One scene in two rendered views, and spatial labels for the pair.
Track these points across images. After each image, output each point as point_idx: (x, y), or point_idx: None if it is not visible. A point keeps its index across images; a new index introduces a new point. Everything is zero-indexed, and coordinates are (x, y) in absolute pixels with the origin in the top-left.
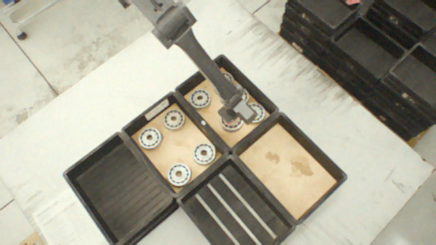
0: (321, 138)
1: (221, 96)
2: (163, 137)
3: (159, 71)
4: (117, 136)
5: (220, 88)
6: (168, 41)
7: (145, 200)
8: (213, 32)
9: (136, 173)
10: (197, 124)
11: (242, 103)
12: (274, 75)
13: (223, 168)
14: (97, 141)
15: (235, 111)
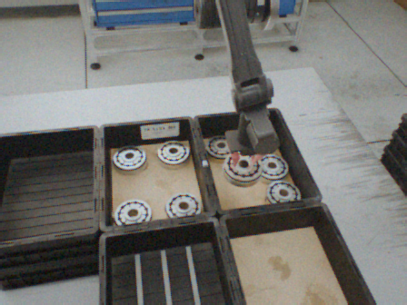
0: (376, 297)
1: (233, 71)
2: (147, 168)
3: (194, 115)
4: (92, 131)
5: (235, 53)
6: None
7: (67, 226)
8: (283, 107)
9: (83, 190)
10: (197, 168)
11: (262, 112)
12: (339, 182)
13: (197, 241)
14: None
15: (246, 118)
